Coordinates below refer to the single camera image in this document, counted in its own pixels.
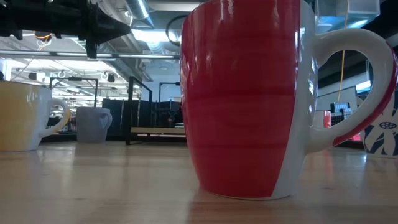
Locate black wire basket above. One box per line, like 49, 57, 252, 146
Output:
330, 110, 352, 127

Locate long ceiling light bar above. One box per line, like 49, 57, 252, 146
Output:
0, 49, 182, 60

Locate navy white floral mug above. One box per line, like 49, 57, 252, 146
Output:
357, 88, 398, 159

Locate orange and white mug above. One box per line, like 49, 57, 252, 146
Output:
313, 110, 332, 129

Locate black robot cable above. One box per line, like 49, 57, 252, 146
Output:
165, 14, 187, 47

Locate pale grey ceramic mug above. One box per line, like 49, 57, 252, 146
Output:
76, 106, 113, 144

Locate black metal background frame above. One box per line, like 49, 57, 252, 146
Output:
49, 77, 99, 108

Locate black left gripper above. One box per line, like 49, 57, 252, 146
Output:
77, 0, 132, 59

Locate hanging black cable reel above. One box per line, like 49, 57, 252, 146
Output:
33, 30, 54, 50

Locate red and white mug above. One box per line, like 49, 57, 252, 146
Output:
180, 0, 398, 201

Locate black metal wooden rack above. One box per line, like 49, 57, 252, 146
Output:
126, 76, 187, 146

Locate silver round duct elbow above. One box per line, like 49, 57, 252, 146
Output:
124, 0, 155, 28

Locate yellow and white mug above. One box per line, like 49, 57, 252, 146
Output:
0, 80, 72, 152

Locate silver rectangular ceiling duct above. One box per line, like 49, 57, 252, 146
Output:
313, 0, 381, 34

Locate yellow hanging cable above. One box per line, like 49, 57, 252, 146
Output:
337, 0, 351, 103

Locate black cabinet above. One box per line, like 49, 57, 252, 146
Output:
101, 98, 183, 138

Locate white partition panel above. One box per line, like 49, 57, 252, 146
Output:
316, 86, 358, 111

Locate black white electronic device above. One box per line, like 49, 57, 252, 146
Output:
330, 101, 353, 113

